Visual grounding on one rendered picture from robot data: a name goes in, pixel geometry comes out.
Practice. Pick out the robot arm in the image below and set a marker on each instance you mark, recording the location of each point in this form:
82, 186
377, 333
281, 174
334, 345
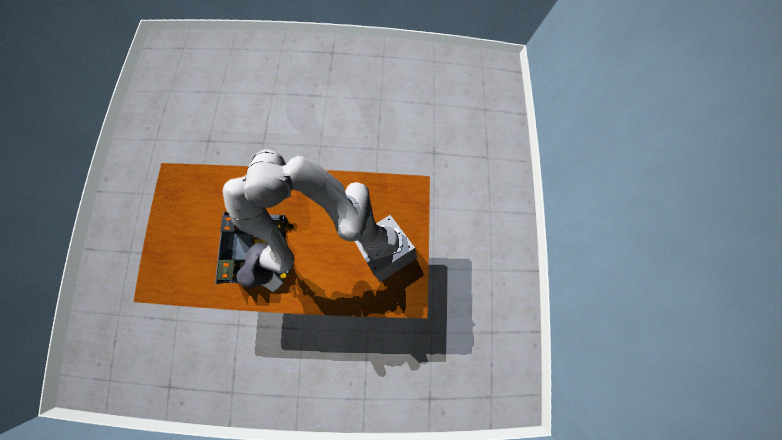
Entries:
269, 184

